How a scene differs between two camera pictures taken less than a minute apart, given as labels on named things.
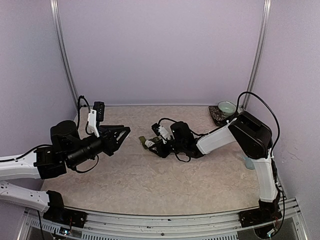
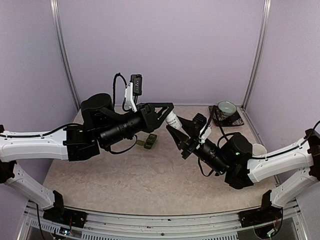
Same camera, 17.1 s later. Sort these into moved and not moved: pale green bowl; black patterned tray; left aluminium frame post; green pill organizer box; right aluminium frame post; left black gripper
Moved: green pill organizer box; left black gripper
Not moved: left aluminium frame post; pale green bowl; black patterned tray; right aluminium frame post
